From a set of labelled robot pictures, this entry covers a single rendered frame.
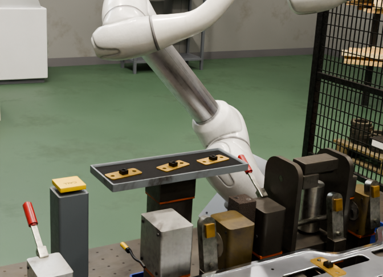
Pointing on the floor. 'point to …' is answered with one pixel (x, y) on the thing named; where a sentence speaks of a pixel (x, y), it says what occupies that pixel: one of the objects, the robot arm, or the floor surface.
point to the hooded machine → (23, 37)
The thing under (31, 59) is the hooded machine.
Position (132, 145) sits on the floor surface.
